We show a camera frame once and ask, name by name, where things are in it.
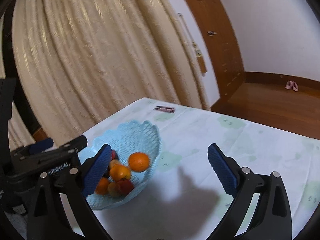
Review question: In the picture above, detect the yellowish orange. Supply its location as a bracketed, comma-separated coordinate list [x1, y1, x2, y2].
[109, 164, 131, 182]

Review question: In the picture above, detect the large orange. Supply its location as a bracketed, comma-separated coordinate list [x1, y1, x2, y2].
[128, 152, 150, 173]

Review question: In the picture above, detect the wide cream curtain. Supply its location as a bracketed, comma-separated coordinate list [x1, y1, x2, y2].
[11, 0, 212, 143]

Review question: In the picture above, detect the yellow red apple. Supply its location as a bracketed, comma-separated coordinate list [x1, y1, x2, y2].
[107, 182, 123, 197]

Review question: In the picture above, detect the small orange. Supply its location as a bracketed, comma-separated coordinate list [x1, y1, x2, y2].
[95, 177, 110, 195]

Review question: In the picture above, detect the white green-print tablecloth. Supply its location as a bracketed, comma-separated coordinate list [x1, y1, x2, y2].
[60, 97, 320, 240]

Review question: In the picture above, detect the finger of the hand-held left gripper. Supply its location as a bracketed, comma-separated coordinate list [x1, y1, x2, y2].
[28, 137, 54, 155]
[51, 134, 88, 153]

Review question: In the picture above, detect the brown wooden window sill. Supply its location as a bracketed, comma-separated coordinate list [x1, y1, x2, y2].
[32, 126, 49, 142]

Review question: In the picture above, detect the curtain pull wand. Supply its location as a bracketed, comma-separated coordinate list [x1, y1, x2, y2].
[177, 12, 208, 77]

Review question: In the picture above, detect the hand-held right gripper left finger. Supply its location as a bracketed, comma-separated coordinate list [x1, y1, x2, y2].
[26, 144, 113, 240]

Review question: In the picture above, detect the narrow cream curtain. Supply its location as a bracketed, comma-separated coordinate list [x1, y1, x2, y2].
[0, 15, 35, 144]

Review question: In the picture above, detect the light blue mesh basket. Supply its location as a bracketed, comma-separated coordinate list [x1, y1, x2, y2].
[85, 120, 163, 211]

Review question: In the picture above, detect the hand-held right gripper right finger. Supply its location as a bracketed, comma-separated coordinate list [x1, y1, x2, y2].
[207, 143, 293, 240]

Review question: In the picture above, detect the red tomato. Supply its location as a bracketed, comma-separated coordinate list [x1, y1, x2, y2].
[117, 179, 135, 196]

